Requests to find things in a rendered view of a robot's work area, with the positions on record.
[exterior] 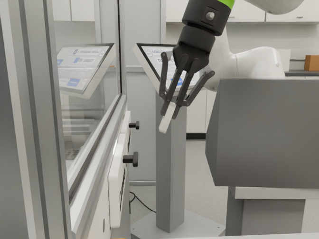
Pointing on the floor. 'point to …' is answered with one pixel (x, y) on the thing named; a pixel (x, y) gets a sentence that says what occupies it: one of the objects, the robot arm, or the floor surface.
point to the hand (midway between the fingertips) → (167, 117)
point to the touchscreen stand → (172, 188)
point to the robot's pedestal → (266, 210)
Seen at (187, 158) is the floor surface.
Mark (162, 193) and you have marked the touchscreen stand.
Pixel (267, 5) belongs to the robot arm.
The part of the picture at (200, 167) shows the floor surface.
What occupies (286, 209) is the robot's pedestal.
